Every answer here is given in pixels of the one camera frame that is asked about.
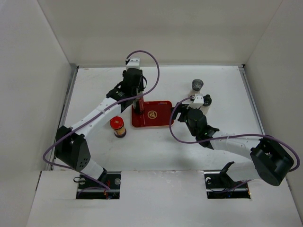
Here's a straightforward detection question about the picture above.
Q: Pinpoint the soy sauce bottle red label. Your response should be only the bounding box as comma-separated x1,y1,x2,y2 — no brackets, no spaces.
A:
133,97,144,114

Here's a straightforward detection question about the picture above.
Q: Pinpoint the red lid sauce jar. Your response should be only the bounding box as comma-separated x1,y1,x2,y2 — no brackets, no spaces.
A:
109,116,127,138

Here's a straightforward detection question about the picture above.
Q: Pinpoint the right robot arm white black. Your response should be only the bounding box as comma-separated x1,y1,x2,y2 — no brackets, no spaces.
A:
172,104,294,187

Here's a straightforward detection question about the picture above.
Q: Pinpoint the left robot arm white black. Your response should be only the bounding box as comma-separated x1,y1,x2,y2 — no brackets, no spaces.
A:
54,68,146,189

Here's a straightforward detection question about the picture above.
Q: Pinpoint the white shaker black knob lid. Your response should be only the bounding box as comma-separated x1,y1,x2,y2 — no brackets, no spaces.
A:
201,94,212,115

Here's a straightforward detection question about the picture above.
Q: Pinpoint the salt grinder black clear top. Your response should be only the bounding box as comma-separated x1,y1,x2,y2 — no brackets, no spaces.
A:
189,79,204,96

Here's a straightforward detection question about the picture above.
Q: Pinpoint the red lacquer tray gold emblem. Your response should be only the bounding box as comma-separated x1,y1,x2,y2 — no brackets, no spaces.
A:
131,101,172,128

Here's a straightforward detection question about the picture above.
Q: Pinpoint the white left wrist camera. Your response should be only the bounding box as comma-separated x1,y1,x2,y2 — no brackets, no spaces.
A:
125,57,141,70

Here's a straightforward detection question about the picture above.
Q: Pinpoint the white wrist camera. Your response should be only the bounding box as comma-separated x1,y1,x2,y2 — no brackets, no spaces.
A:
125,57,141,70
187,94,204,109

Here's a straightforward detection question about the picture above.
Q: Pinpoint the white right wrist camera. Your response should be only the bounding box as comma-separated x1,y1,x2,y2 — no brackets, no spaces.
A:
187,94,204,109

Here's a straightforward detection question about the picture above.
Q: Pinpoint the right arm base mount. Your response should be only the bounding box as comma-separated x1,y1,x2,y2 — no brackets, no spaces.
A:
204,162,250,199

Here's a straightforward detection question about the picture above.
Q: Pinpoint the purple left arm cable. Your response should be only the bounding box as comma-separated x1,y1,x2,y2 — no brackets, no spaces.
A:
42,50,160,199

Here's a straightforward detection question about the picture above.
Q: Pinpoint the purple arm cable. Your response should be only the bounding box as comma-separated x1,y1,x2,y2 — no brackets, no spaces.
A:
42,50,160,199
169,96,301,192

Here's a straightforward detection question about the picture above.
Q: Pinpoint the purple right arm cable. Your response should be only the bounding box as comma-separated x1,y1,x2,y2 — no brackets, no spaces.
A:
169,96,301,192

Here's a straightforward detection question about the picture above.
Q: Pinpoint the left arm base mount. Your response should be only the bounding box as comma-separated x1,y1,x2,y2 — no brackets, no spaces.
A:
73,172,121,200

